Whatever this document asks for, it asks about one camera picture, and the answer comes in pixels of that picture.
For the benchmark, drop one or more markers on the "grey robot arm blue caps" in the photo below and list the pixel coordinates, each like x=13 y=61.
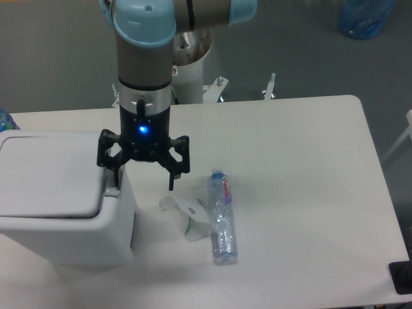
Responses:
x=145 y=32

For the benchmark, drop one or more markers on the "blue water jug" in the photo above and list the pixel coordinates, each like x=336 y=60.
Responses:
x=364 y=19

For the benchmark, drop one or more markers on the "crushed clear plastic water bottle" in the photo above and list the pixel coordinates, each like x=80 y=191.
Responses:
x=221 y=217

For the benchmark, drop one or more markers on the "white frame at right edge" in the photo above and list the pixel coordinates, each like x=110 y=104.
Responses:
x=399 y=145

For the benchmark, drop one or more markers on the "black device at right edge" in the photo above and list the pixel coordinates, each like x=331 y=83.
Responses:
x=401 y=276

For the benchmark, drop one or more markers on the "white push-lid trash can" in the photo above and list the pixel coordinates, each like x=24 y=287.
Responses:
x=57 y=202

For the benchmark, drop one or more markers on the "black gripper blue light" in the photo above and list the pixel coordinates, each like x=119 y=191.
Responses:
x=144 y=139

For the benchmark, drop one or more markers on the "crumpled white paper wrapper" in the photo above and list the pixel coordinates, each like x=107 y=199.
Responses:
x=193 y=213

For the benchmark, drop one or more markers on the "blue bottle at left edge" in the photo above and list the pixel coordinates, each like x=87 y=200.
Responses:
x=6 y=121

